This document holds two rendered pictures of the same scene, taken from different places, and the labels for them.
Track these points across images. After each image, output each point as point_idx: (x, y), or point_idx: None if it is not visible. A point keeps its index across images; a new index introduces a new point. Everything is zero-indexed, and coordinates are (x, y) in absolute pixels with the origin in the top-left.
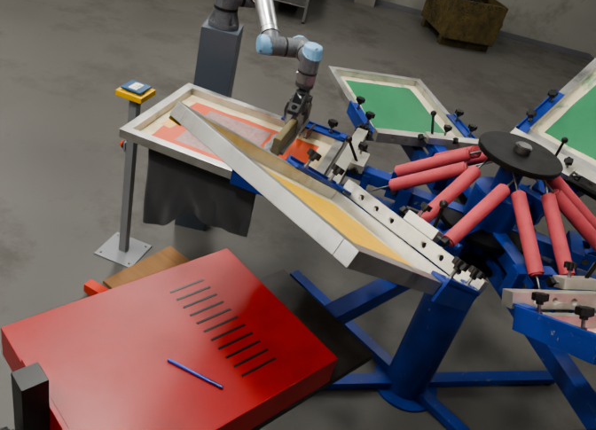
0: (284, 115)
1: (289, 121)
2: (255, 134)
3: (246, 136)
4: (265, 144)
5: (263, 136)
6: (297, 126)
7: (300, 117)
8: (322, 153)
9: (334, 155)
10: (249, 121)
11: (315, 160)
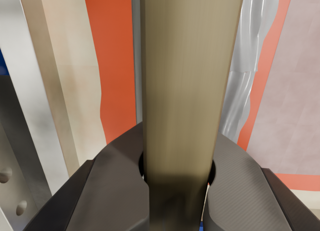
0: (284, 185)
1: (212, 129)
2: (284, 142)
3: (315, 112)
4: (248, 109)
5: (259, 142)
6: (137, 142)
7: (115, 214)
8: (91, 155)
9: (35, 146)
10: (306, 189)
11: (88, 111)
